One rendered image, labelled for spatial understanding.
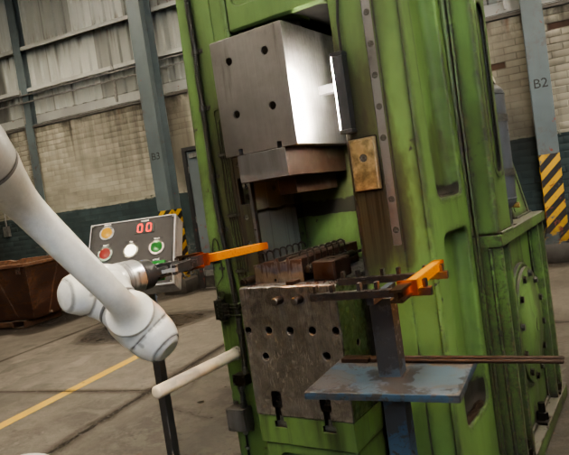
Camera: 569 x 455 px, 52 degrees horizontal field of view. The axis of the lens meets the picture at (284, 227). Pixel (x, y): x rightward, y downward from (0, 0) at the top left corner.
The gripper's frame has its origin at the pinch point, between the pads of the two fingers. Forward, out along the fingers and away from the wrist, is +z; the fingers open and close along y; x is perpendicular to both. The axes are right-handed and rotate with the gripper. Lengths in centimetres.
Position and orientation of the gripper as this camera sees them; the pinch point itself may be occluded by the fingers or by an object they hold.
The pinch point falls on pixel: (191, 261)
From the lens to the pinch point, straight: 163.7
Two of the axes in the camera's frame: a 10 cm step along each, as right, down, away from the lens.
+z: 5.3, -1.4, 8.3
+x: -1.5, -9.9, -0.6
